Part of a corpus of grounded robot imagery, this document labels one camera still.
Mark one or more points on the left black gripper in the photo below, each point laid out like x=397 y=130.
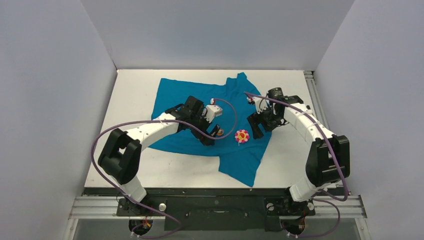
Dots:
x=204 y=140

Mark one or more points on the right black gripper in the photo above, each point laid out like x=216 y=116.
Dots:
x=261 y=120

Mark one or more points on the blue t-shirt garment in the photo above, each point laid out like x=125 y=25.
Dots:
x=238 y=160

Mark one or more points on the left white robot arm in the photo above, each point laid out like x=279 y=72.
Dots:
x=120 y=156

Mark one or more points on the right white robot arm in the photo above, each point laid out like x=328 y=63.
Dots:
x=328 y=160

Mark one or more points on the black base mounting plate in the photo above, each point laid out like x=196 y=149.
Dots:
x=215 y=209

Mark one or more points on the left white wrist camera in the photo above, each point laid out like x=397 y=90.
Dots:
x=212 y=111

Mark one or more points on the aluminium side rail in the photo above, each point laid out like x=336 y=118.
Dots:
x=316 y=102

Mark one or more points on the aluminium front rail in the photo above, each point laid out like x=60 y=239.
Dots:
x=106 y=207

